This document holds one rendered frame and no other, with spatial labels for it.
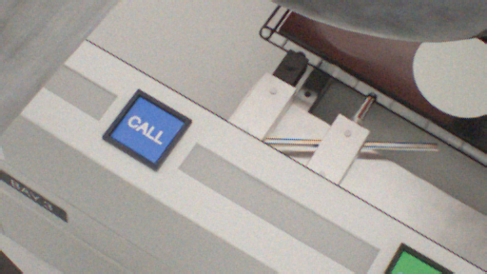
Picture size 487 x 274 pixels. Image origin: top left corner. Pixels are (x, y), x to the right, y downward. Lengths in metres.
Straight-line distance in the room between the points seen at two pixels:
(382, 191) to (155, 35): 0.30
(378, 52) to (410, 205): 0.16
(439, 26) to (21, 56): 0.23
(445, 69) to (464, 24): 0.54
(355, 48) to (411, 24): 0.54
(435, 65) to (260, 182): 0.25
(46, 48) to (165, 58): 0.51
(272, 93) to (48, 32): 0.43
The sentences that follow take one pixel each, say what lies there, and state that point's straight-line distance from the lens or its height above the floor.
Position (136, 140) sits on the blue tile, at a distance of 0.87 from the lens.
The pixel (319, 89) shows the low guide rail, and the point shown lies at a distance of 1.04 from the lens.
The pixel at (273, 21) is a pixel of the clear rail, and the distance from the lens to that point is 1.01.
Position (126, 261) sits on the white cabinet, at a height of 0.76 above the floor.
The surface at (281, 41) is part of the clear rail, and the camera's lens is 1.00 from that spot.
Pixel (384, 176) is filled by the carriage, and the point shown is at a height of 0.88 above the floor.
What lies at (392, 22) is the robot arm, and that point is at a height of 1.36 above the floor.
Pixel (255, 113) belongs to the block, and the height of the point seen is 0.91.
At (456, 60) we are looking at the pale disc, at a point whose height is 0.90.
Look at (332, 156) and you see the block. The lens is 0.94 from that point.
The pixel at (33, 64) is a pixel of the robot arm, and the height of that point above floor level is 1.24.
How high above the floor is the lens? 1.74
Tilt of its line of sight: 63 degrees down
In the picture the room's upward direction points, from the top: 12 degrees clockwise
